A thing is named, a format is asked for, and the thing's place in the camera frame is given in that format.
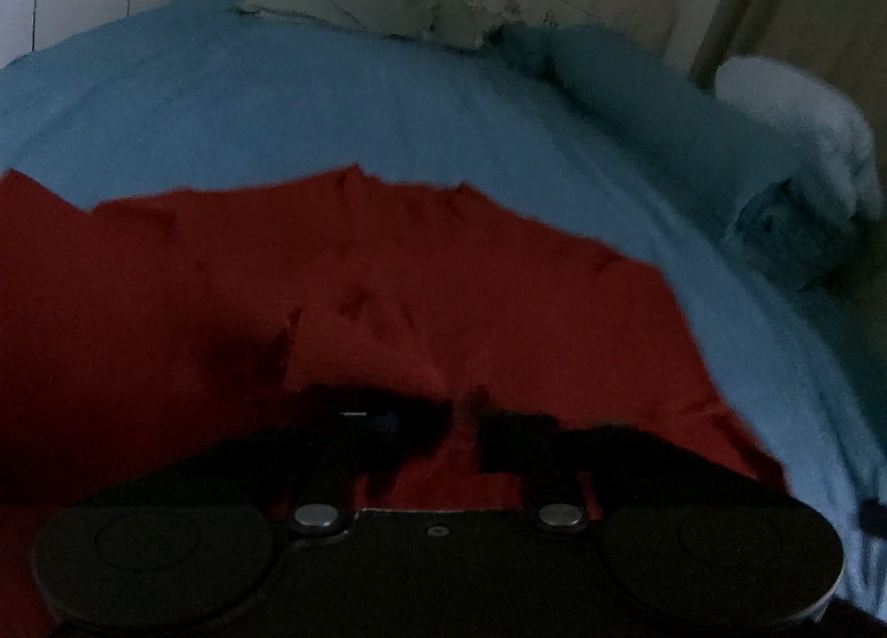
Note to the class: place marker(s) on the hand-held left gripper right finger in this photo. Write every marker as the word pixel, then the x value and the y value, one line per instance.
pixel 500 431

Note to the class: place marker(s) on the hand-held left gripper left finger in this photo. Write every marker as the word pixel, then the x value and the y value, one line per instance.
pixel 385 422

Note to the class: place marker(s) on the red cloth garment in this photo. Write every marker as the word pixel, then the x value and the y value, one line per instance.
pixel 173 305

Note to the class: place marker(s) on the blue bed sheet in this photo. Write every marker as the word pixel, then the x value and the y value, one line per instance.
pixel 332 104

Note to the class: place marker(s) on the teal folded blanket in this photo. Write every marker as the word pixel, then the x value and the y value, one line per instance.
pixel 665 132

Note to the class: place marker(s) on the grey-green pillow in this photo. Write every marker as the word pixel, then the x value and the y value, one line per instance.
pixel 360 4

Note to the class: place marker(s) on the light blue fluffy blanket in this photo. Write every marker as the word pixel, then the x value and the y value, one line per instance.
pixel 804 118

